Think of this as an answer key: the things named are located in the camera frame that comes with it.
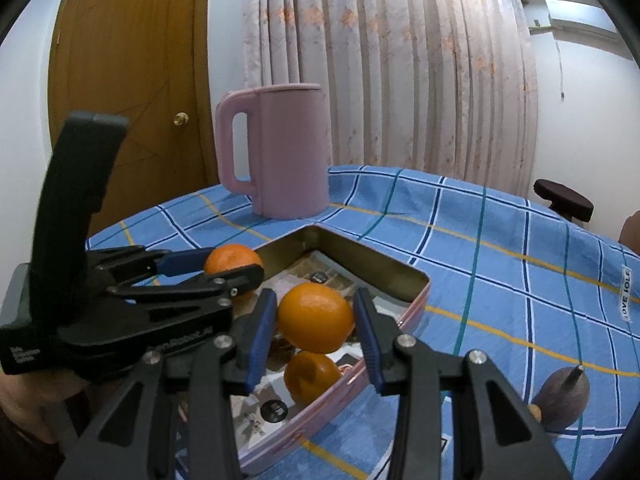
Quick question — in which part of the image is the small orange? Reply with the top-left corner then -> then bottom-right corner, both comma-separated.
203,242 -> 265,306

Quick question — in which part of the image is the purple onion-shaped fruit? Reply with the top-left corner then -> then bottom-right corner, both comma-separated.
532,365 -> 590,432

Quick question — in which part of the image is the large orange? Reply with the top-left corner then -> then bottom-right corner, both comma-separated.
277,283 -> 355,354

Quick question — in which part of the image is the small tan round fruit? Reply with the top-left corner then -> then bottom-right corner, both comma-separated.
528,403 -> 542,422

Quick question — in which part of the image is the dark brown fruit front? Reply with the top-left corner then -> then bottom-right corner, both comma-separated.
269,337 -> 296,362

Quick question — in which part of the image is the paper leaflet in tin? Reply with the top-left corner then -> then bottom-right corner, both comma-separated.
177,250 -> 417,456

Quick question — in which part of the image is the brass door knob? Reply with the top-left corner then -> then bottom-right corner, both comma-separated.
174,112 -> 190,127

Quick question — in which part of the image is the blue checked tablecloth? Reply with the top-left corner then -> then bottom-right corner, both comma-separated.
87,166 -> 639,479

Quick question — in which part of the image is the pink plastic pitcher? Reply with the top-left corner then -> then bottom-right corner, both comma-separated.
214,84 -> 329,220

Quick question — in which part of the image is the pink metal tin box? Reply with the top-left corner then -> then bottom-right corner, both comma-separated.
174,224 -> 433,476

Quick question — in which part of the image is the brown wooden door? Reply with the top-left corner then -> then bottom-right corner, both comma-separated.
48,0 -> 218,234

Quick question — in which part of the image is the brown wooden chair back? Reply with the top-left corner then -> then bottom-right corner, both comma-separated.
618,210 -> 640,255

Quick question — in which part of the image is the dark round stool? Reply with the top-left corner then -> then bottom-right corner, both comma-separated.
533,179 -> 594,223

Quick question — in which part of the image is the pink floral curtain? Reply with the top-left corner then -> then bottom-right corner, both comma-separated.
243,0 -> 538,196

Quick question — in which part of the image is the white air conditioner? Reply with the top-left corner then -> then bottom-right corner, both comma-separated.
528,0 -> 620,42

